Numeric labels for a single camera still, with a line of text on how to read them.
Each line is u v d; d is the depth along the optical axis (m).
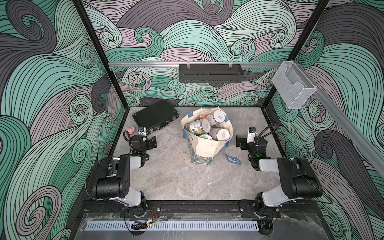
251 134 0.81
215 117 0.86
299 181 0.44
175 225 0.70
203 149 0.79
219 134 0.80
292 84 0.80
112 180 0.45
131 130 1.01
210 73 1.02
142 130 0.81
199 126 0.79
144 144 0.81
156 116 1.07
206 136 0.80
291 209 0.74
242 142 0.84
